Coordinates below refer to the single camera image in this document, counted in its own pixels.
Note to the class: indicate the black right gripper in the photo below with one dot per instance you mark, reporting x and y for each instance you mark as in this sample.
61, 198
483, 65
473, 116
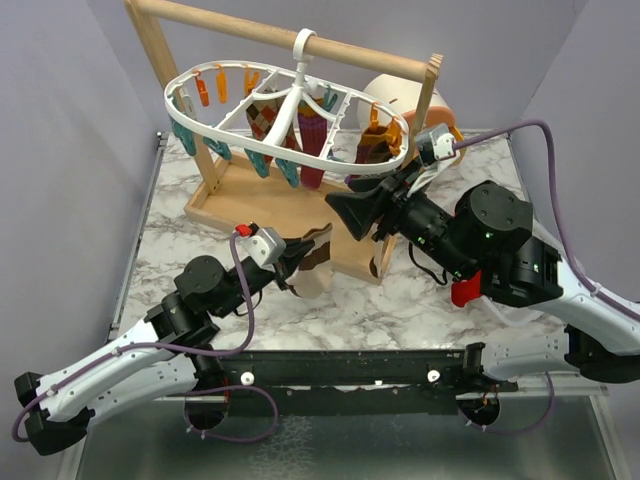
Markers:
360, 208

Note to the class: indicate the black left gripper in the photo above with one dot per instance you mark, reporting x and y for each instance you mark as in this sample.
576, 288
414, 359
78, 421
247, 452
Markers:
295, 249

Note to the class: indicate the beige brown striped sock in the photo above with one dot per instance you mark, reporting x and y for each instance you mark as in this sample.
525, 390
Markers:
313, 276
381, 257

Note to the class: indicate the maroon striped sock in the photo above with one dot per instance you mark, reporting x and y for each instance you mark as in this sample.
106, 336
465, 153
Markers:
313, 132
370, 138

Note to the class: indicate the white oval clip hanger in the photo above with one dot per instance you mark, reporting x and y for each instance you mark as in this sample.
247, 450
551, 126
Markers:
328, 99

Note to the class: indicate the brown ribbed sock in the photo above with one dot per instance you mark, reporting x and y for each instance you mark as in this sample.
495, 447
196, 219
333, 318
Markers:
380, 153

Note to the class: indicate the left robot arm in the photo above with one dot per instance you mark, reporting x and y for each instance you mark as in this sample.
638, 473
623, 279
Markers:
209, 316

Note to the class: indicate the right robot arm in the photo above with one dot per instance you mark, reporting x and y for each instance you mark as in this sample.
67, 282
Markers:
487, 243

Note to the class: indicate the wooden hanger rack stand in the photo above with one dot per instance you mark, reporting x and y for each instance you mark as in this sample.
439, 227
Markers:
227, 194

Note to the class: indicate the orange clothespin holding socks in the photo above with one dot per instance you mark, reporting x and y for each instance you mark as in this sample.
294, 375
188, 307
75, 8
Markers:
373, 122

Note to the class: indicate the teal clothespin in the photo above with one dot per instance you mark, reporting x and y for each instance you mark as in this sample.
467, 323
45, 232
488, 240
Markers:
260, 162
289, 171

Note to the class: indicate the argyle patterned sock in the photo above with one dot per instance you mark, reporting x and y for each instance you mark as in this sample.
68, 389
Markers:
261, 115

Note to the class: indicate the red white striped sock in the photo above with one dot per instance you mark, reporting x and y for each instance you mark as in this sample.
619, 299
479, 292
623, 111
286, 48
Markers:
464, 291

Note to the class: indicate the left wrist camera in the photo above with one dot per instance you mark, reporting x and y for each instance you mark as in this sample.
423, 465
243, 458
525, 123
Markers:
263, 244

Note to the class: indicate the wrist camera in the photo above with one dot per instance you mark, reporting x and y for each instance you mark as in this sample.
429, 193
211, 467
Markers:
434, 155
263, 244

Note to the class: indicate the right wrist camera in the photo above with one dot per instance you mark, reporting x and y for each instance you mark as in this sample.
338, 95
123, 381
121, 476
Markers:
434, 155

